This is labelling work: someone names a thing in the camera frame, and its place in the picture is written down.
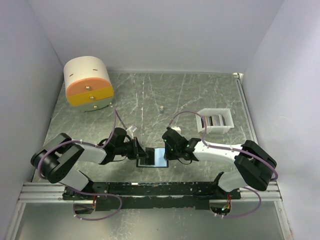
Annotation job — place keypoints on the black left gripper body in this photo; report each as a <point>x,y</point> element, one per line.
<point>130,148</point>

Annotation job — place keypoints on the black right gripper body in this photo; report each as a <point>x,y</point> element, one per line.
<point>171,153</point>

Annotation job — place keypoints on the black leather card holder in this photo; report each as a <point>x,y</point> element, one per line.
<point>160,161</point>

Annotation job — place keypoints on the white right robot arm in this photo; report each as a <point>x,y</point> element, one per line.
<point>253,166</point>

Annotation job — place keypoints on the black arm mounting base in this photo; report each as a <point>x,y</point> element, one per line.
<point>149,195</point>

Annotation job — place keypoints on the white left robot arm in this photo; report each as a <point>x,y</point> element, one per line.
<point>57,159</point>

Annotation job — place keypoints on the white card tray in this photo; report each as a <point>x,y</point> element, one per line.
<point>225,112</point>

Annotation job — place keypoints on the grey card stack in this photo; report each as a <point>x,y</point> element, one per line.
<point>213,121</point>

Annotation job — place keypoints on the beige orange mini drawer cabinet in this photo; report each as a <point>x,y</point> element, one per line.
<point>87,84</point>

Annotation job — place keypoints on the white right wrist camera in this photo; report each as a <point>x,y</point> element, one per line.
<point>176,128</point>

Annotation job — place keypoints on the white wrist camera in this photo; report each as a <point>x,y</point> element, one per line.
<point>132,129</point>
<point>176,128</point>

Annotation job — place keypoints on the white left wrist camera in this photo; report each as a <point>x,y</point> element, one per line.
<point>132,129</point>

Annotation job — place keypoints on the aluminium rail frame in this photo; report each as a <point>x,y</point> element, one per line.
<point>138,98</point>

